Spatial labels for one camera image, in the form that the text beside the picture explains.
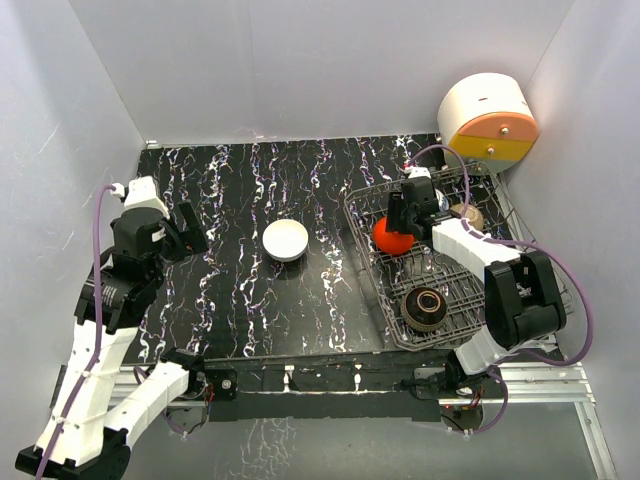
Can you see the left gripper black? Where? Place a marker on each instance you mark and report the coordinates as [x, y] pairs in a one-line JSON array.
[[191, 237]]

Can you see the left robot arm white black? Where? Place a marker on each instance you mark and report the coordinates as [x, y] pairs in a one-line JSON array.
[[85, 438]]

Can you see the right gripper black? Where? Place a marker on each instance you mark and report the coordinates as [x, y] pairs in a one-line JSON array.
[[395, 203]]

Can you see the aluminium frame rail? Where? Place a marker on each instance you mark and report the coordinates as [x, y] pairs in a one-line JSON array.
[[354, 389]]

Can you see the round drawer cabinet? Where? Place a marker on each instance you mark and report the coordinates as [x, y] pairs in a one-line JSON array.
[[485, 117]]

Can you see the blue white patterned bowl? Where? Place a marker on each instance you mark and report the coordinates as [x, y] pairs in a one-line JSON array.
[[443, 203]]

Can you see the wire dish rack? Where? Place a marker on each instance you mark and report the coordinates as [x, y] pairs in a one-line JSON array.
[[386, 279]]

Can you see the red bowl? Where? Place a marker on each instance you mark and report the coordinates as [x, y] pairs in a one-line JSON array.
[[392, 243]]

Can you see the black glossy bowl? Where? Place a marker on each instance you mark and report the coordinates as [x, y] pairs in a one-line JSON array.
[[472, 214]]

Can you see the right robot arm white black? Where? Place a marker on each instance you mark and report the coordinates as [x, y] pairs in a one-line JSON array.
[[522, 301]]

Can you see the brown beige bowl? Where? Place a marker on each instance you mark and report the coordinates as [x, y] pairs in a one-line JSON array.
[[423, 309]]

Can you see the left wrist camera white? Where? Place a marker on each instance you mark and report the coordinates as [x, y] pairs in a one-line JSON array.
[[140, 192]]

